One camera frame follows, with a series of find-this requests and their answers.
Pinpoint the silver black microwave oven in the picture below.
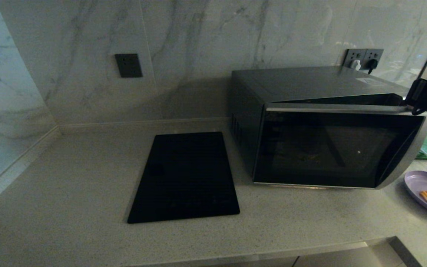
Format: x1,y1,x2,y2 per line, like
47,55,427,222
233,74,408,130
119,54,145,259
231,67,414,178

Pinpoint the black induction cooktop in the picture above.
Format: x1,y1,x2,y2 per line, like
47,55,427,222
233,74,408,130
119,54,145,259
127,131,241,224

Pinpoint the dark single wall socket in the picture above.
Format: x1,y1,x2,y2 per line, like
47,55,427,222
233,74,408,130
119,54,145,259
115,53,143,78

